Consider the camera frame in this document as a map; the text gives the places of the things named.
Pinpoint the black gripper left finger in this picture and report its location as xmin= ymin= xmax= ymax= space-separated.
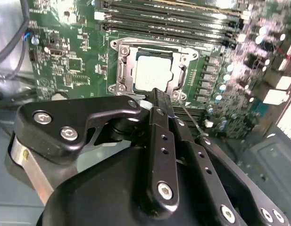
xmin=3 ymin=88 xmax=181 ymax=214

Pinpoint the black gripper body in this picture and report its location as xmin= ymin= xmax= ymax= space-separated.
xmin=36 ymin=145 xmax=218 ymax=226

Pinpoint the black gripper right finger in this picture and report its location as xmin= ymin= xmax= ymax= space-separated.
xmin=164 ymin=93 xmax=290 ymax=226

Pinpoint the silver square CPU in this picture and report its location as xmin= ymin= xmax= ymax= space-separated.
xmin=135 ymin=54 xmax=174 ymax=92

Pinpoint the metal socket cover frame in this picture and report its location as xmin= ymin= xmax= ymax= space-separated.
xmin=116 ymin=44 xmax=191 ymax=95

